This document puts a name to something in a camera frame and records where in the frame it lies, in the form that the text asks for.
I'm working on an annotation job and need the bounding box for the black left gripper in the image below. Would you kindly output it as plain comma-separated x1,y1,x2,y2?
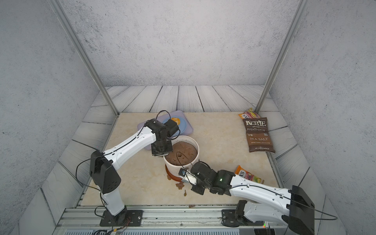
153,138,175,158

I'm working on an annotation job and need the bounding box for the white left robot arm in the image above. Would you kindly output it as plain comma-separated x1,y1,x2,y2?
90,118,180,216

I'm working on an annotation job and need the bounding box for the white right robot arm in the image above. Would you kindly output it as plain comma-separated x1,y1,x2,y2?
179,162,315,235

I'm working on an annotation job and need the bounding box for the brown soil in pot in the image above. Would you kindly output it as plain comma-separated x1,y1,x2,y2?
165,142,198,166

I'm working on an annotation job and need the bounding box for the blue plate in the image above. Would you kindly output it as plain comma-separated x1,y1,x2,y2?
171,116,188,134

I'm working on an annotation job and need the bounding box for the terracotta saucer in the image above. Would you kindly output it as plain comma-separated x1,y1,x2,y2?
165,165,182,182

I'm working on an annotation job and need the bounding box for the yellow food on plate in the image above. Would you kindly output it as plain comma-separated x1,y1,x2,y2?
171,117,181,125

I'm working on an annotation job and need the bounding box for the lavender plastic tray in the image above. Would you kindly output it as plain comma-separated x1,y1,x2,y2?
137,110,194,151

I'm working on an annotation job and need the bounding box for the orange candy packet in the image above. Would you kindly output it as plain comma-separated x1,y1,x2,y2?
235,165,264,184

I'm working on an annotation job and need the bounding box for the brown Kettle chips bag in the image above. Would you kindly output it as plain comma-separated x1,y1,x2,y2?
243,117,276,153

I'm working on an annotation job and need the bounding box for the orange pink snack packet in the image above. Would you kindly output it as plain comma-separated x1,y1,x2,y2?
239,108,260,119

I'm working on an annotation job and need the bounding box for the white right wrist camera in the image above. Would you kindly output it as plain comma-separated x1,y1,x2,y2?
178,168,197,185

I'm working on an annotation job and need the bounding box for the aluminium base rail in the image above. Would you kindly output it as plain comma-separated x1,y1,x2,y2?
53,204,293,235

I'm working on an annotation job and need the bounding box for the left aluminium frame post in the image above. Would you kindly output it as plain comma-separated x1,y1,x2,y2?
48,0,120,118

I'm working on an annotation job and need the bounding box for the aluminium frame post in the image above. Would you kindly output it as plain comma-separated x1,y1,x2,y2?
256,0,308,113
48,0,120,118

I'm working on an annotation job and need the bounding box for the right aluminium frame post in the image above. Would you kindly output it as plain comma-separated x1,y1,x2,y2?
256,0,308,113

